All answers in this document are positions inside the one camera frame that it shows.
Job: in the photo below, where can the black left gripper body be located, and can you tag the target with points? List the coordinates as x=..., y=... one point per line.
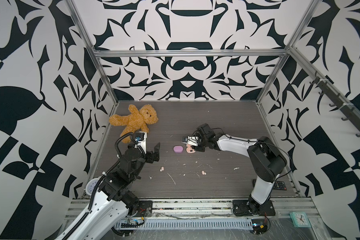
x=149, y=157

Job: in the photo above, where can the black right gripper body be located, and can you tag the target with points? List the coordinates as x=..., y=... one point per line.
x=202, y=143

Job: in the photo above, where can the pink earbud charging case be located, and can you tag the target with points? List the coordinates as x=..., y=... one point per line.
x=190, y=149

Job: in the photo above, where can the purple earbud charging case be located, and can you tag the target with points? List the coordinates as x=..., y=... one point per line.
x=178, y=149

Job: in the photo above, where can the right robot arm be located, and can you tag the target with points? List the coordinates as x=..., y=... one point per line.
x=266, y=158

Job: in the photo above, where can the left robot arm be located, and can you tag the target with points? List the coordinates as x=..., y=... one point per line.
x=111, y=199

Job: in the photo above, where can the brown teddy bear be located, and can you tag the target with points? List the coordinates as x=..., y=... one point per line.
x=138, y=119

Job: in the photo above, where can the black remote control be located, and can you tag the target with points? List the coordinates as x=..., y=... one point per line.
x=279, y=185

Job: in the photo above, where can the small green desk clock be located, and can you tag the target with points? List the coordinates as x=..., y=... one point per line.
x=300, y=220

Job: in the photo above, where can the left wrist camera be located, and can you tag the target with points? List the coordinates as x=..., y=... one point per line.
x=138, y=140

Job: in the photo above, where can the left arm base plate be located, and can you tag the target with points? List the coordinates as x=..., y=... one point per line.
x=144, y=208

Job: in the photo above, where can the white cable duct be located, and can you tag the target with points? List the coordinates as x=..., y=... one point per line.
x=189, y=224

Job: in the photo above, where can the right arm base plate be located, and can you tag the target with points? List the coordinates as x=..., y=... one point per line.
x=243, y=208

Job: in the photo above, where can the aluminium frame corner post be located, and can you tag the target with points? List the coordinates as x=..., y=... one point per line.
x=272, y=77

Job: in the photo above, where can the wall hook rail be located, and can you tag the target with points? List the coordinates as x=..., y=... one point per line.
x=338, y=101

